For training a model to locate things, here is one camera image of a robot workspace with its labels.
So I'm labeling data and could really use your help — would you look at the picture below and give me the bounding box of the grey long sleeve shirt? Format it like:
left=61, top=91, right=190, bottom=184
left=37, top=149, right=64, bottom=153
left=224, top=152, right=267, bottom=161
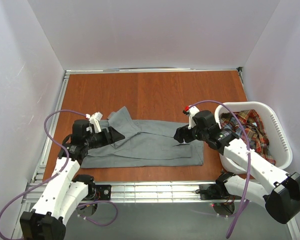
left=81, top=106, right=204, bottom=169

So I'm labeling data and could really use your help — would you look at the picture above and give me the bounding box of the aluminium front frame rail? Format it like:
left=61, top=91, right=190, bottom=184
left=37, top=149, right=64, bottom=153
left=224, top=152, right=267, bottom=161
left=21, top=181, right=291, bottom=204

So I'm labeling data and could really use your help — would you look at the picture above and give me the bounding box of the white plastic laundry basket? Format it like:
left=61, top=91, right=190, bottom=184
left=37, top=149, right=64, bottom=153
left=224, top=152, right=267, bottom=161
left=214, top=101, right=293, bottom=174

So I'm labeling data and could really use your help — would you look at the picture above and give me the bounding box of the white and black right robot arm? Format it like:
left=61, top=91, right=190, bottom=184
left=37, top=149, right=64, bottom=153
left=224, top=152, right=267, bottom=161
left=173, top=106, right=300, bottom=224

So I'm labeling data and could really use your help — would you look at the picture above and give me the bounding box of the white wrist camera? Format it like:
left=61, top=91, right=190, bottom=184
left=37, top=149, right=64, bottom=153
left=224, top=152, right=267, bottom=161
left=183, top=106, right=200, bottom=130
left=85, top=112, right=103, bottom=133

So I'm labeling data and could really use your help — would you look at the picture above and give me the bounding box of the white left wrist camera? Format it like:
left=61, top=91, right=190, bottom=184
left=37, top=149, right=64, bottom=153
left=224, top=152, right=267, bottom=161
left=85, top=112, right=103, bottom=133

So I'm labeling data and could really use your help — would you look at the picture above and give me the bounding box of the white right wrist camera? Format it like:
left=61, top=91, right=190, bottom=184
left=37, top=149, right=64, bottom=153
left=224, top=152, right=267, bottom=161
left=183, top=106, right=200, bottom=130

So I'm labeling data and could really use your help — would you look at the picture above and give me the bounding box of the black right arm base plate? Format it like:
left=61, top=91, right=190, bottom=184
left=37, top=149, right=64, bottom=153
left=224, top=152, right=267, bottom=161
left=198, top=183, right=219, bottom=200

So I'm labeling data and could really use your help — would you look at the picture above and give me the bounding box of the aluminium left frame rail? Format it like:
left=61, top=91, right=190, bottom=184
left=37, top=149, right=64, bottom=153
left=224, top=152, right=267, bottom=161
left=31, top=70, right=70, bottom=183

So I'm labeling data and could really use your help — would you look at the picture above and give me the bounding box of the red plaid shirt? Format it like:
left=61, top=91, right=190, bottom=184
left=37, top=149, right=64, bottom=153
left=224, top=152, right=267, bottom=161
left=219, top=109, right=276, bottom=165

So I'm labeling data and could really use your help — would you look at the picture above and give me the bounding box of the aluminium frame rail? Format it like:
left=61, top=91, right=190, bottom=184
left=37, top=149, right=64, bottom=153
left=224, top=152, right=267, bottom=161
left=21, top=181, right=291, bottom=204
left=31, top=70, right=70, bottom=183

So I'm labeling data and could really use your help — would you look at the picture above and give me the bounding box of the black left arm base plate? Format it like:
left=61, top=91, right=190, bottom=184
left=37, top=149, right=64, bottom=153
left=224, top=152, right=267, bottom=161
left=94, top=184, right=112, bottom=201

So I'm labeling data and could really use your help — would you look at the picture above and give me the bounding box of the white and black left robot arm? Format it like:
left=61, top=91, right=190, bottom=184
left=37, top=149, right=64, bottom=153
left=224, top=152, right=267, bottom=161
left=19, top=119, right=125, bottom=240

